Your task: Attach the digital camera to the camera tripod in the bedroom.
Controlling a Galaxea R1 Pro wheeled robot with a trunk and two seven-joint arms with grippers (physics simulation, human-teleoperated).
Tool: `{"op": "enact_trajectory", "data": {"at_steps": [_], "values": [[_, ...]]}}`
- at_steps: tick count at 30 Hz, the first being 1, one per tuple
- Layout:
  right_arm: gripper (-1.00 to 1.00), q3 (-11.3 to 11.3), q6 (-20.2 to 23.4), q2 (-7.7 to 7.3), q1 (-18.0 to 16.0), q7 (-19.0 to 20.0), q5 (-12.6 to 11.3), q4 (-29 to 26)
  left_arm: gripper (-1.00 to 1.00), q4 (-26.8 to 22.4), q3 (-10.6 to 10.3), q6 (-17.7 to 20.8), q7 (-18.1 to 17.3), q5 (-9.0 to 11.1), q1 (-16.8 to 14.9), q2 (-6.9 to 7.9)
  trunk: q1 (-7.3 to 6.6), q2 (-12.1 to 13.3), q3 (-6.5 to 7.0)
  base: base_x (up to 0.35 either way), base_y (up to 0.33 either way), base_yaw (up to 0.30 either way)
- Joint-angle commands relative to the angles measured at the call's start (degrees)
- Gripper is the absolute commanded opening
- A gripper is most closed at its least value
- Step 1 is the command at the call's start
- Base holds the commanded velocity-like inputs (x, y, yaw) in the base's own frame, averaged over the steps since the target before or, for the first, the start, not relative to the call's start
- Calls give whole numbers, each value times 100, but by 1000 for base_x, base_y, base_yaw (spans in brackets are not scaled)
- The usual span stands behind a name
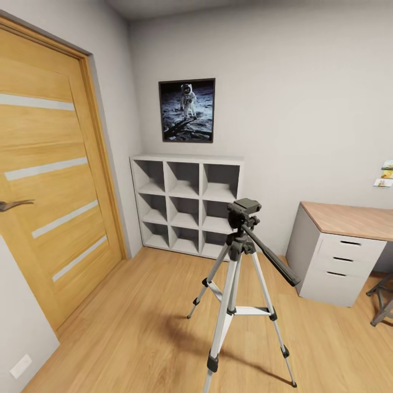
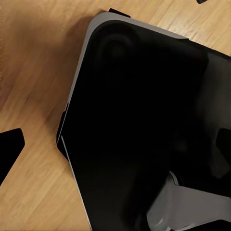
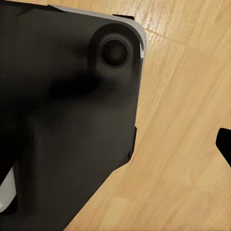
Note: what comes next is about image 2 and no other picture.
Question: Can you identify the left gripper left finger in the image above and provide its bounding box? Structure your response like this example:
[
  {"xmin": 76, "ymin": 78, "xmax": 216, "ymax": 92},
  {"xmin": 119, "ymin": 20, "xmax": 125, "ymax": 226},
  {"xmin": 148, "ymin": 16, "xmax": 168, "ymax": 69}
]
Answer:
[{"xmin": 0, "ymin": 128, "xmax": 25, "ymax": 186}]

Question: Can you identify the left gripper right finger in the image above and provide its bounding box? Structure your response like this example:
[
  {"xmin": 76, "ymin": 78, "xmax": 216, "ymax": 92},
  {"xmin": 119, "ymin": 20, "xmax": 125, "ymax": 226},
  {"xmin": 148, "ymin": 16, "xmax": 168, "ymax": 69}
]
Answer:
[{"xmin": 216, "ymin": 128, "xmax": 231, "ymax": 167}]

